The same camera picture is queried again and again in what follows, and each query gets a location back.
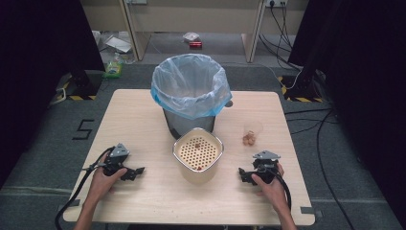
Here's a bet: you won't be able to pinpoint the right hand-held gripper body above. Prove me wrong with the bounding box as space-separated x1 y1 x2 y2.
251 149 282 185

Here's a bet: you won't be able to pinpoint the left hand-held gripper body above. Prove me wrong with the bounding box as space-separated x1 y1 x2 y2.
102 143 132 177

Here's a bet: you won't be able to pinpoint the person's right hand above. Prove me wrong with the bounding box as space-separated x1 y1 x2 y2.
251 162 289 215

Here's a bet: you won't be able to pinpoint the person's left hand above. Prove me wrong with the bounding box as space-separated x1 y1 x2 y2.
86 165 128 203

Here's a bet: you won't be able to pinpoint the brown food scraps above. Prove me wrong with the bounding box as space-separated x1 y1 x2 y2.
242 130 257 147

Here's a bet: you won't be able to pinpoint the clear plastic cup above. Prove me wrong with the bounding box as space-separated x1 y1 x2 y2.
241 120 264 148

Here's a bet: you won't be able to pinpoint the cream square container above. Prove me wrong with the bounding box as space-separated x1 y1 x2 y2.
172 126 225 186

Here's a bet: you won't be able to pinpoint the cream perforated strainer insert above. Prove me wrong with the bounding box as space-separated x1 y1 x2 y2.
177 135 221 173

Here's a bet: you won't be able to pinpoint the metal trash bin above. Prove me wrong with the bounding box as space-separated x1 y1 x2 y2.
162 100 234 141

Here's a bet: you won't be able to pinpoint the black stand base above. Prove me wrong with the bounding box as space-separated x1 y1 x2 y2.
277 70 325 104
56 69 103 102

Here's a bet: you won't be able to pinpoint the green packet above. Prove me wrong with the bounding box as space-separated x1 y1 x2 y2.
101 53 124 80

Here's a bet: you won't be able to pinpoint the blue plastic bin bag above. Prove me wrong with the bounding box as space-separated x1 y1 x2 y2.
149 53 234 121

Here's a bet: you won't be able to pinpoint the black curtain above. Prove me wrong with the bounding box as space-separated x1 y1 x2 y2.
287 0 406 221
0 0 106 190

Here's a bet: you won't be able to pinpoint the white papers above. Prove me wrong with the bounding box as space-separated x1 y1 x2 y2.
104 34 133 55

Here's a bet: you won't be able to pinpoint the white crumpled plastic bag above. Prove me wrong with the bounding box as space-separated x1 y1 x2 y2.
182 32 201 43

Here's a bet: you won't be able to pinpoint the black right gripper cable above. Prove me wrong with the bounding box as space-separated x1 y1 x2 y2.
269 167 293 213

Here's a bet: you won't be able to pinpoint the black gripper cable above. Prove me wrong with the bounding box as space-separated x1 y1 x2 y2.
54 146 115 230
269 167 293 213

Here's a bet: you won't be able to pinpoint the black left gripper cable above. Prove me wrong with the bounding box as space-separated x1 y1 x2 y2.
54 146 115 230

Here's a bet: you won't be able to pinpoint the black floor cables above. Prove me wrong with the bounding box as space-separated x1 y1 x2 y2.
258 2 356 230

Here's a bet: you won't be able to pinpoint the white wall socket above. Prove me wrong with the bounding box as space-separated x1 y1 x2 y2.
264 0 288 9

